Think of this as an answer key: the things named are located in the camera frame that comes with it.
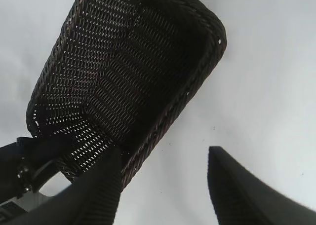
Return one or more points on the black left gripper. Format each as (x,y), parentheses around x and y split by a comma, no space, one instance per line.
(14,165)

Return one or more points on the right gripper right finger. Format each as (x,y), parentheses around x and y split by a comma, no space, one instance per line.
(242,198)

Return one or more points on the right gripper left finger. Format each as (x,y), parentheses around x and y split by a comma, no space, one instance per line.
(98,193)

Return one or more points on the dark brown woven basket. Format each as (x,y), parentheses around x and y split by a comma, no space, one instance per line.
(123,74)

